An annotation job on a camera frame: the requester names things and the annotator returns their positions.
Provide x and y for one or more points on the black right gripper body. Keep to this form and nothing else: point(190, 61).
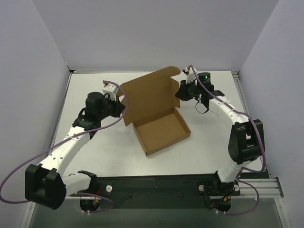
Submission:
point(182, 91)

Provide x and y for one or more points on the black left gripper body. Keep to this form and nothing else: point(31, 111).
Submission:
point(118, 108)

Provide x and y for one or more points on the brown cardboard box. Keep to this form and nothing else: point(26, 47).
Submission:
point(153, 110)

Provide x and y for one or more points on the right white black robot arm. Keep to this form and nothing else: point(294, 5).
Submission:
point(246, 136)

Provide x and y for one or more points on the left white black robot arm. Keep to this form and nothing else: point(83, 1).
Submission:
point(45, 183)

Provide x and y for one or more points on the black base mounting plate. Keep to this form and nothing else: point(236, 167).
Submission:
point(193, 191)

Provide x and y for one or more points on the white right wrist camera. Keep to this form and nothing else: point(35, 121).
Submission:
point(190, 73)

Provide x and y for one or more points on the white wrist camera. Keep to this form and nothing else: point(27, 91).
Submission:
point(190, 73)
point(111, 89)

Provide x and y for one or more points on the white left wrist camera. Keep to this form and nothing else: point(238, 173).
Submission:
point(111, 89)

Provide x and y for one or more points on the aluminium frame rail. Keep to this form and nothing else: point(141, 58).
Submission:
point(267, 188)

